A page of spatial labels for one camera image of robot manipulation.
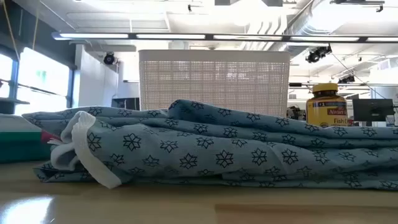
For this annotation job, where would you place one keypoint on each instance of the white plastic mesh basket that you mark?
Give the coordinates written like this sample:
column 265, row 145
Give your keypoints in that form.
column 214, row 81

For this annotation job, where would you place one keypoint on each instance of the long ceiling light bar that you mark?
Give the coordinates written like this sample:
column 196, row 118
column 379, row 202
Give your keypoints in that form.
column 186, row 36

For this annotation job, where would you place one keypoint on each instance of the black background box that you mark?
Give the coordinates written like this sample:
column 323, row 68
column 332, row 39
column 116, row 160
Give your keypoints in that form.
column 126, row 103

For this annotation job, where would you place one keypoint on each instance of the black wall-mounted camera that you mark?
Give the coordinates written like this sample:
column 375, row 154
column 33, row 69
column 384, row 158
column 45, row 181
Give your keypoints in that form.
column 109, row 58

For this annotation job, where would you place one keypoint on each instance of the black background monitor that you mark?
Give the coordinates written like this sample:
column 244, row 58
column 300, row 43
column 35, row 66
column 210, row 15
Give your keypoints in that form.
column 373, row 109

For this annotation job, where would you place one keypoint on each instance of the green first aid kit box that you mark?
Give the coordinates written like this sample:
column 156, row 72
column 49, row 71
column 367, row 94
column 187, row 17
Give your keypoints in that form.
column 21, row 146

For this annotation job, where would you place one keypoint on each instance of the black ceiling spotlight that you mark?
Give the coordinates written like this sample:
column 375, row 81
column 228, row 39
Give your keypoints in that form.
column 346, row 79
column 317, row 54

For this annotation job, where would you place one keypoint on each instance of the blue star-patterned folded gown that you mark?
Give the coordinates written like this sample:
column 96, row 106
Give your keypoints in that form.
column 217, row 146

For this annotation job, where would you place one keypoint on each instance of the silver ventilation duct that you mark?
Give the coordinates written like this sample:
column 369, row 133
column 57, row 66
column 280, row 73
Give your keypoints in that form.
column 300, row 20

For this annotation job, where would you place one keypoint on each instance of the white pillar cabinet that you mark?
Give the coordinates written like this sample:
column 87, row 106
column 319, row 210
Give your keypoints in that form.
column 93, row 81

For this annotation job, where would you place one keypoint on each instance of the amber fish oil bottle yellow cap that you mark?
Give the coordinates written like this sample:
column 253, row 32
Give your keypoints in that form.
column 326, row 109

